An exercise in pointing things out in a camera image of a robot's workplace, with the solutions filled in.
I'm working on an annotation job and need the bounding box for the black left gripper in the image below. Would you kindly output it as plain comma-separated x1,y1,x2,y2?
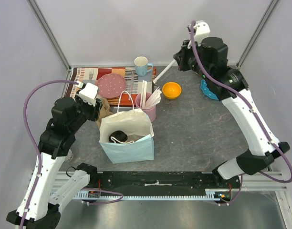
70,89,103,133

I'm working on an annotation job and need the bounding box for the white straw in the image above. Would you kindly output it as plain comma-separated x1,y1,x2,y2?
145,93,156,109
140,80,147,108
153,87,162,105
153,59,176,84

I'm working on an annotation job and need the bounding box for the black plastic cup lid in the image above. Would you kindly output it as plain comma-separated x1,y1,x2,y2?
108,130,128,144

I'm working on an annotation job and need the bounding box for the light blue paper bag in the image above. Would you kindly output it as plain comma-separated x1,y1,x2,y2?
99,99,155,164

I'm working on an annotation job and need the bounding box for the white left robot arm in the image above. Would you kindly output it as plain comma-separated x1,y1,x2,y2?
6,96,102,229

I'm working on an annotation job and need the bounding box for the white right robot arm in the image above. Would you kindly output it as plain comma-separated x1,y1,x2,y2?
174,37,290,188

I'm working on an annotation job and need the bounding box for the pink polka dot plate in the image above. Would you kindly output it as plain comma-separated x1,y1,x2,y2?
96,73,126,99

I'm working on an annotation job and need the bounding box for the orange bowl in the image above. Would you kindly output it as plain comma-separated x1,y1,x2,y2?
162,82,182,100

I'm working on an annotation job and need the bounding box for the blue polka dot plate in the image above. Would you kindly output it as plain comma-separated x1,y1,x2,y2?
200,80,218,101

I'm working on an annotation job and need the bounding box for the light blue mug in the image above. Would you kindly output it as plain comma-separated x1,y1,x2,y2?
134,56,154,77

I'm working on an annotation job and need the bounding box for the grey table knife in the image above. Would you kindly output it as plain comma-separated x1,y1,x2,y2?
129,71,134,95

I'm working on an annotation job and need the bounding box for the pink straw holder cup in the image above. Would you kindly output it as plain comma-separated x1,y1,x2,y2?
135,94,156,122

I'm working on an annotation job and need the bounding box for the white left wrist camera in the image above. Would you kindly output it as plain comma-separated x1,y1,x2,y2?
76,81,99,106

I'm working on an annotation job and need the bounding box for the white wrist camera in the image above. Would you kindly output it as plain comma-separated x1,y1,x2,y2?
193,20,210,43
76,81,99,106

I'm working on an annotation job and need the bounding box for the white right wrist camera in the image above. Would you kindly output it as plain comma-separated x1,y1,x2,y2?
193,20,210,43

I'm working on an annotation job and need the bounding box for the silver fork pink handle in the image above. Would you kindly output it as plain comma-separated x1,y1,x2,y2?
89,69,94,82

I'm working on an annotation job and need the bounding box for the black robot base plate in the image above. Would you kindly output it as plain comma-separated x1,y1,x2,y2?
87,171,240,196

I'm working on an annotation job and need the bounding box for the grey slotted cable duct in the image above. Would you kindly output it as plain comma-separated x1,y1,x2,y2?
73,190,230,201

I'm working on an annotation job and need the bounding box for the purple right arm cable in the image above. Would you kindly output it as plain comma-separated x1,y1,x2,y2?
188,20,292,207

